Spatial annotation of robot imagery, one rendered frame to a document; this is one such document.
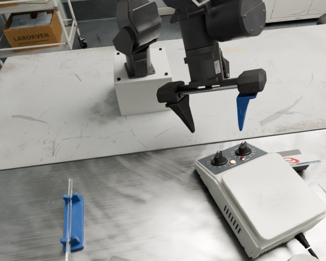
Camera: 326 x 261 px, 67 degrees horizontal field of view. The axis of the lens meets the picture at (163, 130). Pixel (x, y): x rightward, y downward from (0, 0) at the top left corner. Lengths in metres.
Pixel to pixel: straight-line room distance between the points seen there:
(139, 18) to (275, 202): 0.40
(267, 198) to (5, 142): 0.59
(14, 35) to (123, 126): 1.99
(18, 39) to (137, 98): 2.00
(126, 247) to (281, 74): 0.63
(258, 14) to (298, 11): 2.88
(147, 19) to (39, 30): 1.97
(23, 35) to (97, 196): 2.10
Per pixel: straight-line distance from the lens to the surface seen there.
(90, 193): 0.54
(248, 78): 0.41
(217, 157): 0.48
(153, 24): 0.53
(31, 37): 2.50
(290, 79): 0.82
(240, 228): 0.44
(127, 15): 0.51
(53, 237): 0.52
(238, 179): 0.44
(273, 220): 0.42
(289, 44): 0.99
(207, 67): 0.42
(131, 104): 0.63
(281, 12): 3.17
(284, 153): 0.61
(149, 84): 0.59
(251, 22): 0.37
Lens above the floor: 1.35
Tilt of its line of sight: 49 degrees down
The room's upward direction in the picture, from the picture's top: 3 degrees counter-clockwise
